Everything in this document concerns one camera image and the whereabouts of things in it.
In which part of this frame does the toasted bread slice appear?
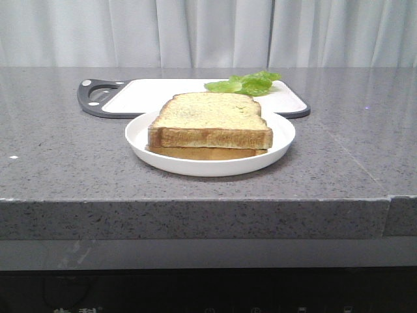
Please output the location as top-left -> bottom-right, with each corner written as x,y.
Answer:
148,92 -> 273,149
145,145 -> 268,160

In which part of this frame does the green lettuce leaf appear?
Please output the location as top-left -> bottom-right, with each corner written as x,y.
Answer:
205,70 -> 281,97

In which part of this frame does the white round plate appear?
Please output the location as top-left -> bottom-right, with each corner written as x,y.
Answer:
124,112 -> 296,177

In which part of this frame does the black appliance front panel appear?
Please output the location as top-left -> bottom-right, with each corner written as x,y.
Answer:
1,267 -> 416,312

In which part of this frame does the white curtain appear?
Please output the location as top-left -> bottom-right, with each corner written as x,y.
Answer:
1,1 -> 416,68

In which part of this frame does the white cutting board black handle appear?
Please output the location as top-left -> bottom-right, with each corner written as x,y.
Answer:
77,78 -> 311,119

